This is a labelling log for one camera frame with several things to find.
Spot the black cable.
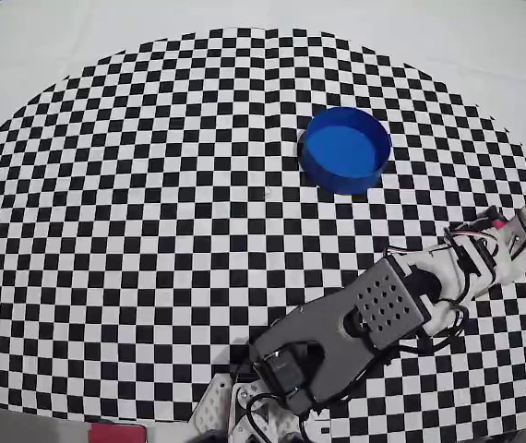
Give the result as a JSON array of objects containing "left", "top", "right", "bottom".
[{"left": 382, "top": 230, "right": 472, "bottom": 359}]

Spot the black white checkered mat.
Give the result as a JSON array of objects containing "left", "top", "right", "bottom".
[{"left": 0, "top": 0, "right": 526, "bottom": 430}]

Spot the blue round box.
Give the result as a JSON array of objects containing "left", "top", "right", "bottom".
[{"left": 298, "top": 105, "right": 392, "bottom": 196}]

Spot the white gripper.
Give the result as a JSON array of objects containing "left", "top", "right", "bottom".
[{"left": 463, "top": 225, "right": 526, "bottom": 299}]

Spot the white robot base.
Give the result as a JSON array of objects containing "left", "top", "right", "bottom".
[{"left": 193, "top": 373, "right": 319, "bottom": 443}]

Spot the red flat case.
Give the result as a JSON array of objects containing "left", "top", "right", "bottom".
[{"left": 88, "top": 422, "right": 148, "bottom": 443}]

